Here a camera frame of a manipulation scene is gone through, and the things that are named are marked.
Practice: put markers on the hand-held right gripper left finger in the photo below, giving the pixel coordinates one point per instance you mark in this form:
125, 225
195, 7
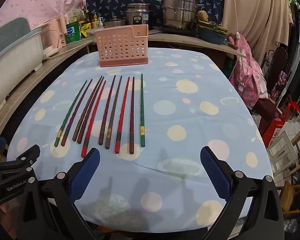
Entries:
86, 175

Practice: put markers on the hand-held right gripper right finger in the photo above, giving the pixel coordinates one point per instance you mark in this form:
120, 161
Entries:
215, 173

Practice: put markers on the red chopstick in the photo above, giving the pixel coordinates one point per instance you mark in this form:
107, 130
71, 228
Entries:
86, 145
118, 140

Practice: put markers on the green chopstick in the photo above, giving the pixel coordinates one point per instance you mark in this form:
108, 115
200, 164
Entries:
142, 132
60, 132

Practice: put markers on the maroon chopstick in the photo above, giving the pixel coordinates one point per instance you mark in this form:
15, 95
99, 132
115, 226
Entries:
131, 140
66, 136

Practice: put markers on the pink perforated utensil holder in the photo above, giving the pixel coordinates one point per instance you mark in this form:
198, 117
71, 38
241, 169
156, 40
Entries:
120, 47

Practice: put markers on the person's left hand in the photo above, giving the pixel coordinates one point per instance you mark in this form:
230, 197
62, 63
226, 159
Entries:
3, 211

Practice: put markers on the blue planet print tablecloth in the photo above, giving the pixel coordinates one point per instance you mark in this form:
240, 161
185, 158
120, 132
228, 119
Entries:
190, 120

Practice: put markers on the white stool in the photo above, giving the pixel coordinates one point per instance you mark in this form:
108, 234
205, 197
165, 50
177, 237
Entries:
282, 152

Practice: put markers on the red plastic bag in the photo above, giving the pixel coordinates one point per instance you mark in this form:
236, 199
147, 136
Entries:
273, 130

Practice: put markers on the wooden stool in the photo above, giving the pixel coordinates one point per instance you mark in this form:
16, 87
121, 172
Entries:
293, 195

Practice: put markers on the white tub with grey lid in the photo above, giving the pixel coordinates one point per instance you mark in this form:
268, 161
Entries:
12, 62

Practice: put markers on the pink pineapple print cloth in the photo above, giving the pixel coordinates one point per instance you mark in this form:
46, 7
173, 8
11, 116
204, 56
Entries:
247, 75

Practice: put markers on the glass jug appliance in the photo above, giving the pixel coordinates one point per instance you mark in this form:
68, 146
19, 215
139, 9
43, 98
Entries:
48, 41

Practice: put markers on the dark metal chair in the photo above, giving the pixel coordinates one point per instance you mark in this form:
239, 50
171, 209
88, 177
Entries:
277, 67

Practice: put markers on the pink kettle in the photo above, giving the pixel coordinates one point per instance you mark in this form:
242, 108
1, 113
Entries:
57, 30

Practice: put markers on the green box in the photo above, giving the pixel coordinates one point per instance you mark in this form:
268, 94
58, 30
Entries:
73, 33

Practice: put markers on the yellow packet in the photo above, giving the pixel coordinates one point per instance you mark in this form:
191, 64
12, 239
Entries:
86, 31

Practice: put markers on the blue basin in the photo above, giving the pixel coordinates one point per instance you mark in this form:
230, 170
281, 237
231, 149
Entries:
211, 37

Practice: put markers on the white packet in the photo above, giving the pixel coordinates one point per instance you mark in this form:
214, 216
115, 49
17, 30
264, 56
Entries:
75, 15

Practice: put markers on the black induction cooker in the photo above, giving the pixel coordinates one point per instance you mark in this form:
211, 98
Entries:
180, 31

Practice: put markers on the green rectangular tray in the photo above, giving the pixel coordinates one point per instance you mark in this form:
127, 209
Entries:
212, 26

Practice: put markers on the pump bottle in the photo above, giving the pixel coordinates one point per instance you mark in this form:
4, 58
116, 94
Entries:
95, 22

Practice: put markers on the dark sauce bottle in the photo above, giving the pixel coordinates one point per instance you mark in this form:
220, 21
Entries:
88, 17

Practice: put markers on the small steel pot with lid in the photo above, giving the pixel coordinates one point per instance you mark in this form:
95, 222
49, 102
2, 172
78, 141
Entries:
114, 23

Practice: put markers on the ginger root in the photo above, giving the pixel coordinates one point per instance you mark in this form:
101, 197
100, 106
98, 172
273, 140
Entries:
202, 15

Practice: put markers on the beige curtain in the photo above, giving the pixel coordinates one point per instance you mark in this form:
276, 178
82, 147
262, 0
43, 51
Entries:
255, 12

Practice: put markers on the steel steamer pot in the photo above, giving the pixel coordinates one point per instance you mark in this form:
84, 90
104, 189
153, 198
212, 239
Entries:
180, 10

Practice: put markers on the steel rice cooker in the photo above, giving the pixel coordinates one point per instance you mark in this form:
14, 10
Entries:
138, 15

